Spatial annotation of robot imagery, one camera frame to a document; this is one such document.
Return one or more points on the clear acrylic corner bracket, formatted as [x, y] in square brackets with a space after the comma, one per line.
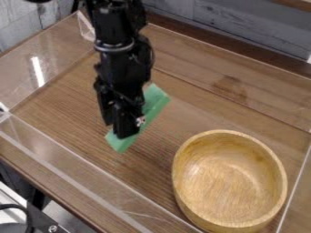
[86, 30]

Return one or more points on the brown wooden bowl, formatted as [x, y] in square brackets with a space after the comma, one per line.
[229, 182]

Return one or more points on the green rectangular block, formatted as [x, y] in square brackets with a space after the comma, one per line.
[156, 99]

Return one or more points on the clear acrylic tray wall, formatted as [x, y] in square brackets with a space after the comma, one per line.
[225, 85]

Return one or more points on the black metal table bracket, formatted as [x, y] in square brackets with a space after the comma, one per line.
[40, 223]

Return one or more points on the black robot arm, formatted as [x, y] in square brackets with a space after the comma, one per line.
[116, 18]

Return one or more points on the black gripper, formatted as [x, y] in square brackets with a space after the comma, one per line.
[127, 59]

